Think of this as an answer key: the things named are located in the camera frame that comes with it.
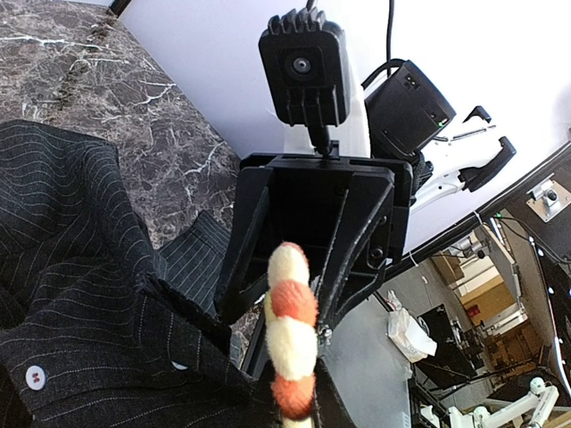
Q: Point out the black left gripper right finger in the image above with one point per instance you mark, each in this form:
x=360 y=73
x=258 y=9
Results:
x=328 y=409

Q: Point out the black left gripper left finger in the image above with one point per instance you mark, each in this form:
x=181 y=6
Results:
x=262 y=410

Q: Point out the black right frame post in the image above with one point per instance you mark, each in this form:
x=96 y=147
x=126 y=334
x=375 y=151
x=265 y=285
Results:
x=117 y=7

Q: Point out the dark pinstriped garment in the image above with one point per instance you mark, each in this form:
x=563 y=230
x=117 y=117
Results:
x=93 y=333

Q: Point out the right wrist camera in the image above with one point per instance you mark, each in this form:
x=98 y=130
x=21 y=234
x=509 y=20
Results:
x=313 y=85

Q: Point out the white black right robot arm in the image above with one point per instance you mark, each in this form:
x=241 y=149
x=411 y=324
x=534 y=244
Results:
x=404 y=114

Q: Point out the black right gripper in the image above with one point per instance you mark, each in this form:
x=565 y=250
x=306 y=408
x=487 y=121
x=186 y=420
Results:
x=352 y=213

